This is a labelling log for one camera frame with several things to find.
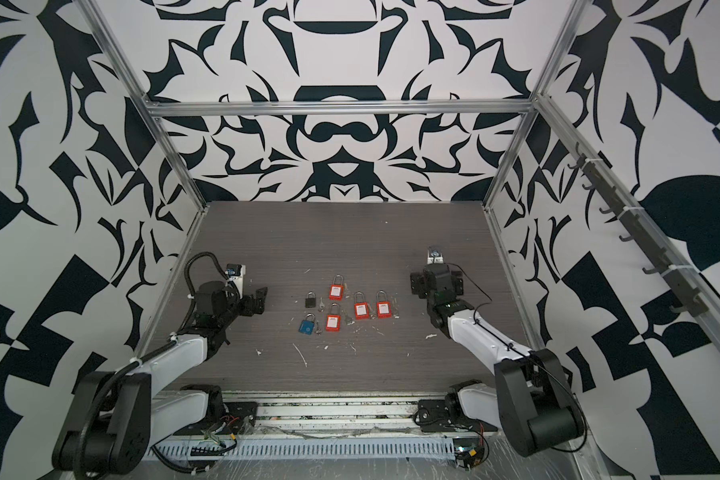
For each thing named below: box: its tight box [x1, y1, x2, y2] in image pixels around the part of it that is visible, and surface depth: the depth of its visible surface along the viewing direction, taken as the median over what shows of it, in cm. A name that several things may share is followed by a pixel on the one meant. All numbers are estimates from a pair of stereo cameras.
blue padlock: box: [298, 313, 315, 336], surface depth 91 cm
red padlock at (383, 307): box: [376, 289, 393, 319], surface depth 93 cm
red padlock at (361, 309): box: [354, 290, 371, 320], surface depth 93 cm
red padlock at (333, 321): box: [325, 302, 341, 332], surface depth 91 cm
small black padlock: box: [305, 290, 316, 308], surface depth 96 cm
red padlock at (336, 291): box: [328, 273, 344, 301], surface depth 96 cm
